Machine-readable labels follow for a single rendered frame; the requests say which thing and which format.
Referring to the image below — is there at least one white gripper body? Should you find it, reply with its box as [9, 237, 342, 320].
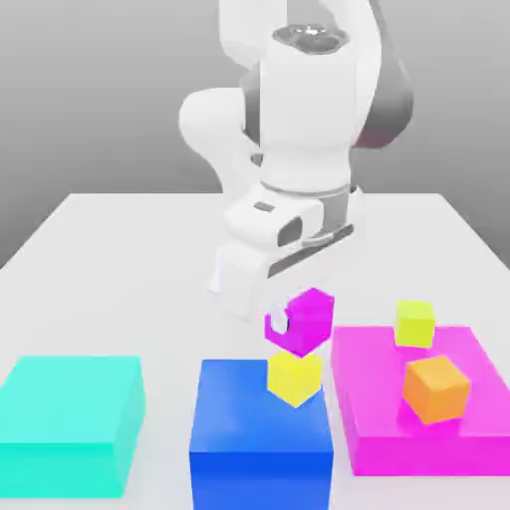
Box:
[207, 223, 357, 322]

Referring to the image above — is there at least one small magenta cube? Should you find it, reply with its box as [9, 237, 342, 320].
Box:
[264, 287, 337, 359]

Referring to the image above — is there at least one large blue box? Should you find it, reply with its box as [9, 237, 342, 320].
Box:
[188, 358, 335, 510]

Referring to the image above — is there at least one large cyan box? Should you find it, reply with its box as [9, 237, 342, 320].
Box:
[0, 355, 147, 500]

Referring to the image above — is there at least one large magenta box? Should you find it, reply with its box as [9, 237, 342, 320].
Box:
[330, 325, 510, 478]

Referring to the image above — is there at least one small lime yellow cube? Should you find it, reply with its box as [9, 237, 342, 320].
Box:
[393, 299, 436, 350]

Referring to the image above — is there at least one small orange cube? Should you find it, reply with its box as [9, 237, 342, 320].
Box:
[400, 355, 472, 426]

